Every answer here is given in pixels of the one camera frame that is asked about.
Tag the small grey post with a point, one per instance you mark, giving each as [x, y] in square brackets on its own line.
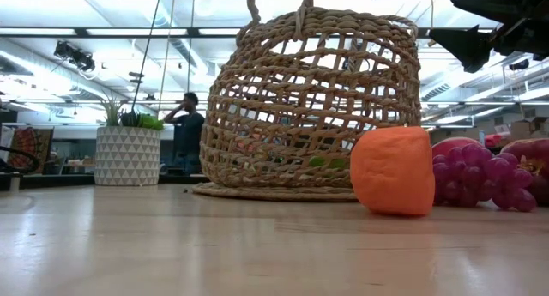
[15, 183]

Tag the black ceiling fixture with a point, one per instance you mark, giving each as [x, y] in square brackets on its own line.
[73, 56]

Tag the purple grape bunch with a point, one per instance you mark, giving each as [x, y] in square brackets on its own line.
[484, 176]

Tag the woven wicker basket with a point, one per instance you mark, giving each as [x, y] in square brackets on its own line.
[279, 193]

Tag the succulent in white patterned pot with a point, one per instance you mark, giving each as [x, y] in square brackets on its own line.
[127, 158]

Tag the red and yellow apple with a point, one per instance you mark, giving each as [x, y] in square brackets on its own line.
[534, 150]

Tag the colourful framed picture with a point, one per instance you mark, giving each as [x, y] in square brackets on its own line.
[30, 150]

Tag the black overhead crossbar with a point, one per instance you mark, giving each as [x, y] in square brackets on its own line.
[128, 31]

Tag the cardboard boxes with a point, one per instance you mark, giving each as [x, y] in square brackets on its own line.
[529, 126]

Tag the red background item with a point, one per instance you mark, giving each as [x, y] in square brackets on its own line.
[493, 140]

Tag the person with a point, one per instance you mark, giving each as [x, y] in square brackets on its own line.
[188, 133]

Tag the red-orange round fruit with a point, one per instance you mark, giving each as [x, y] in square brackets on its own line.
[450, 145]

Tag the green cucumber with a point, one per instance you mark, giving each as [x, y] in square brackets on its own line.
[328, 162]

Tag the orange fruit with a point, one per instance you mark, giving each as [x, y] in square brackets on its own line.
[392, 170]

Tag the black ceiling device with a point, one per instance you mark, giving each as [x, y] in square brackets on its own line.
[519, 64]

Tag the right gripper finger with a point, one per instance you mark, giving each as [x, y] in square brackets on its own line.
[469, 47]
[493, 2]

